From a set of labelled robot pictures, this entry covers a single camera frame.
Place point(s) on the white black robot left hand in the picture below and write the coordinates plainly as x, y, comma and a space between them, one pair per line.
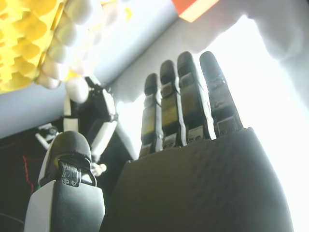
193, 188

